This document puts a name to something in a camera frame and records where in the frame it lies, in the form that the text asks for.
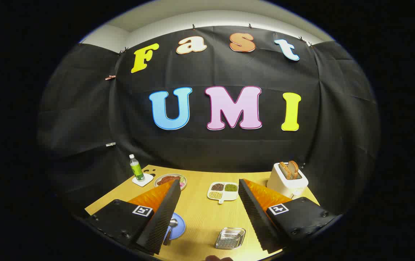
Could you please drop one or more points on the round blue plate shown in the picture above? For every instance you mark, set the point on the round blue plate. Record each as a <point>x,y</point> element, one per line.
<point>179,228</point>

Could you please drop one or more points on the copper clip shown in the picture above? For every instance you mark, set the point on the copper clip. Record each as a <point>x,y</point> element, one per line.
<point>110,77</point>

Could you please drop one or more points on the green beans pile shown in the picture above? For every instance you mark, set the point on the green beans pile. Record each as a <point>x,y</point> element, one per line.
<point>231,187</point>

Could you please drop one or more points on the green label drink bottle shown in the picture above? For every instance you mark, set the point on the green label drink bottle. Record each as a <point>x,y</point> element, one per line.
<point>137,169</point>

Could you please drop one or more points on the white toaster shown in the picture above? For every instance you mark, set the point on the white toaster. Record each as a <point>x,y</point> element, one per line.
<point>285,185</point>

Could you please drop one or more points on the pink food slice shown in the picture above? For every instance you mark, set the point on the pink food slice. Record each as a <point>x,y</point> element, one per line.
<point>182,184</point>

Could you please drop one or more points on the metal spoon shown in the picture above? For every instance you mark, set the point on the metal spoon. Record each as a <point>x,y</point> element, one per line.
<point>173,222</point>

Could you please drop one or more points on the white square coaster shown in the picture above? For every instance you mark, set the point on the white square coaster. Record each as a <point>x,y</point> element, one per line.
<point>147,179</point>

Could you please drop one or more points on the white divided dish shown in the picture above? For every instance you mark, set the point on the white divided dish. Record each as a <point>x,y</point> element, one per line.
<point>229,195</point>

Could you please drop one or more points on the dark brown beans pile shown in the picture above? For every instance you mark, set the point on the dark brown beans pile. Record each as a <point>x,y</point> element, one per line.
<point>218,187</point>

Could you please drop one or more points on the pale yellow beans pile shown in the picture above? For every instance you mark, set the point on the pale yellow beans pile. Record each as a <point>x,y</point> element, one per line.
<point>215,195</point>

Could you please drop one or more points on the oval plate with food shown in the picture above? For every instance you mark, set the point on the oval plate with food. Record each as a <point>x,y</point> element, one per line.
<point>164,177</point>

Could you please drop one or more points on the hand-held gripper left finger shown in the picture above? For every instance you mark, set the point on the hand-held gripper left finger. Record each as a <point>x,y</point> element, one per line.
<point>164,217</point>

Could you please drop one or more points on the brown meat piece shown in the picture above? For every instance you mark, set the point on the brown meat piece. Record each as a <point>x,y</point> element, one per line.
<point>167,179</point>

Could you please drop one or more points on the toasted bread slice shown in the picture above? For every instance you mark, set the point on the toasted bread slice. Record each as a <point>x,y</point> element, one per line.
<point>284,170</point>
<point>294,168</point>

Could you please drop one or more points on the silver clip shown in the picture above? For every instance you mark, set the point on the silver clip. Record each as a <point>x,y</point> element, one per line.
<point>110,144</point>

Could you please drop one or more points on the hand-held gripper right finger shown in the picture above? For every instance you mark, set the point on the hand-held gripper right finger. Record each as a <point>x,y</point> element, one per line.
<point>256,214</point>

